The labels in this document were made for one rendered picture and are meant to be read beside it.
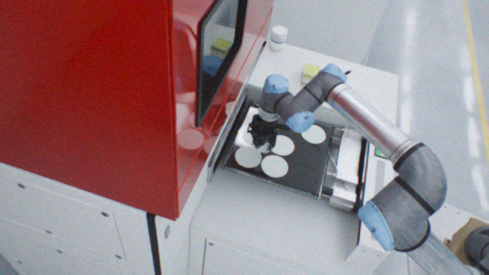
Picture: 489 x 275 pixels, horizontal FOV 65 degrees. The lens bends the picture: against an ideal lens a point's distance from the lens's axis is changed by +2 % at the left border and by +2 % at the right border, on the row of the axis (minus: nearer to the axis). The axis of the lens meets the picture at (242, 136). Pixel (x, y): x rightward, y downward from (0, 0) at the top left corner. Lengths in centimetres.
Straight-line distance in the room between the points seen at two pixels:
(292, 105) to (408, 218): 43
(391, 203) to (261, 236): 53
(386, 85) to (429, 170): 87
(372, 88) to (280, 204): 68
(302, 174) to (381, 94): 55
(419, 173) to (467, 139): 241
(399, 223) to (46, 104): 77
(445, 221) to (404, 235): 66
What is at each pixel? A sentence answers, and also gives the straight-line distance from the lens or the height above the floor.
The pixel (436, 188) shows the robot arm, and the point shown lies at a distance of 97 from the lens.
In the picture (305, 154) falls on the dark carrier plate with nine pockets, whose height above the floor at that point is 90.
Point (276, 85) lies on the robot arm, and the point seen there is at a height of 127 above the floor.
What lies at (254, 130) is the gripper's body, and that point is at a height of 105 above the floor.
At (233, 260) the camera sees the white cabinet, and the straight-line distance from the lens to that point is 145.
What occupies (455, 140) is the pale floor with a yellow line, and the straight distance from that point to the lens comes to 329.
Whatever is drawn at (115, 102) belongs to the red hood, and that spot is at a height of 156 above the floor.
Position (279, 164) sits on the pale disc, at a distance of 140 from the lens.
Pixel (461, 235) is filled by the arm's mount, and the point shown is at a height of 94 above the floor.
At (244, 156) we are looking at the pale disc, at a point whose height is 90.
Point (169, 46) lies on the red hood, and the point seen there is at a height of 170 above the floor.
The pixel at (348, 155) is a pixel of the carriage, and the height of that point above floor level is 88.
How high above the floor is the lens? 200
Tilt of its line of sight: 49 degrees down
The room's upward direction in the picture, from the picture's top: 10 degrees clockwise
